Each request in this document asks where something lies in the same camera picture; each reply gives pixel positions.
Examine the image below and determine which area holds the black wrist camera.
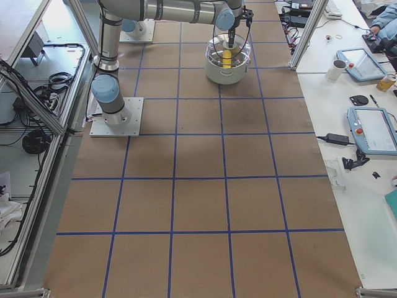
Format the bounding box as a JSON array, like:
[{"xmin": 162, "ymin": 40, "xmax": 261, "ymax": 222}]
[{"xmin": 240, "ymin": 5, "xmax": 254, "ymax": 28}]

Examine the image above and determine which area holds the black power adapter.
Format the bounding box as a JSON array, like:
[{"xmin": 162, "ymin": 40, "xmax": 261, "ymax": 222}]
[{"xmin": 326, "ymin": 133, "xmax": 350, "ymax": 146}]

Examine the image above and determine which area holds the white crumpled cloth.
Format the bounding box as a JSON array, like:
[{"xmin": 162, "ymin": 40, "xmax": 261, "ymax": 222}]
[{"xmin": 0, "ymin": 172, "xmax": 24, "ymax": 232}]

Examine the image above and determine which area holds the white mug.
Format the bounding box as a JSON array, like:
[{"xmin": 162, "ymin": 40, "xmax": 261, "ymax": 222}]
[{"xmin": 325, "ymin": 59, "xmax": 347, "ymax": 81}]

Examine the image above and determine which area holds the pale green cooking pot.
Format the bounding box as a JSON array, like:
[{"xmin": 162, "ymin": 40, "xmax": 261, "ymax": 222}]
[{"xmin": 204, "ymin": 33, "xmax": 252, "ymax": 85}]

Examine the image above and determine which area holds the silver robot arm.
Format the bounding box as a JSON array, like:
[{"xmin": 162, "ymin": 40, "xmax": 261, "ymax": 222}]
[{"xmin": 91, "ymin": 1, "xmax": 252, "ymax": 127}]

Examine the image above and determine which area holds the yellow corn cob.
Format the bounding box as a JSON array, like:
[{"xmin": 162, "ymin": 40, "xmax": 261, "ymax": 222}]
[{"xmin": 222, "ymin": 48, "xmax": 233, "ymax": 69}]

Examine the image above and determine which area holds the coiled black cable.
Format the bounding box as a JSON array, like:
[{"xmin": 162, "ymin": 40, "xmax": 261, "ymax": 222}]
[{"xmin": 21, "ymin": 129, "xmax": 52, "ymax": 155}]

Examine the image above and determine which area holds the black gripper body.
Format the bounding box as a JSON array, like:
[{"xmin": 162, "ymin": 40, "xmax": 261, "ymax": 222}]
[{"xmin": 228, "ymin": 25, "xmax": 236, "ymax": 40}]

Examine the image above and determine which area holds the blue teach pendant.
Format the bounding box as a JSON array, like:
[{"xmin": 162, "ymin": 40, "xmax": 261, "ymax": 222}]
[
  {"xmin": 336, "ymin": 48, "xmax": 387, "ymax": 82},
  {"xmin": 347, "ymin": 107, "xmax": 396, "ymax": 156}
]

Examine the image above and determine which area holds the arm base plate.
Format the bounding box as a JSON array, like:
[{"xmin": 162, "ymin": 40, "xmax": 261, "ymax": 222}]
[
  {"xmin": 89, "ymin": 97, "xmax": 144, "ymax": 137},
  {"xmin": 119, "ymin": 19, "xmax": 155, "ymax": 43}
]

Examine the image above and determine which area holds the blue teach pendant near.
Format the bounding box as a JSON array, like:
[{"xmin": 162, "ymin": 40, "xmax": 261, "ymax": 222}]
[{"xmin": 347, "ymin": 107, "xmax": 396, "ymax": 156}]

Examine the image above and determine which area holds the blue teach pendant far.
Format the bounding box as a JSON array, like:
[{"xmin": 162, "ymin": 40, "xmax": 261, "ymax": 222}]
[{"xmin": 336, "ymin": 48, "xmax": 387, "ymax": 82}]

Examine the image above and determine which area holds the person hand at desk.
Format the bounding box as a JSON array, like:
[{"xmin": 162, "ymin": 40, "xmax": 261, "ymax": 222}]
[{"xmin": 370, "ymin": 25, "xmax": 381, "ymax": 35}]

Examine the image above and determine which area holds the glass pot lid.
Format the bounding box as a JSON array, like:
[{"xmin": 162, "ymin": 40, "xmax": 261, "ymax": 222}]
[{"xmin": 205, "ymin": 34, "xmax": 251, "ymax": 69}]

